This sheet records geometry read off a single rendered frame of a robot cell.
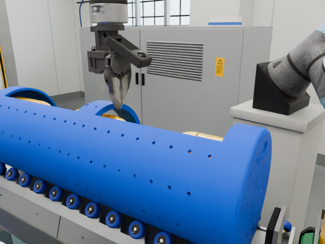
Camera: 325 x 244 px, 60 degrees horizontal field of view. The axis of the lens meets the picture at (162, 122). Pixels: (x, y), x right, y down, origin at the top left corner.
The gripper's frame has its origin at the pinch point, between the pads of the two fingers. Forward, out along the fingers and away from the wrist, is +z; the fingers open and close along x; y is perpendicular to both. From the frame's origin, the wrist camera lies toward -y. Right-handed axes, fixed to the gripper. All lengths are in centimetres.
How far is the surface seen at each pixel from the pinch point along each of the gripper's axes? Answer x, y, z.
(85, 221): 11.6, 4.8, 31.4
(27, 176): 10.1, 31.6, 25.9
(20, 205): 13, 34, 36
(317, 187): -220, -49, 124
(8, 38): -34, 104, -14
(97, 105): 2.3, 6.2, 0.5
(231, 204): 13.5, -35.7, 9.9
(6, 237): 7, 61, 65
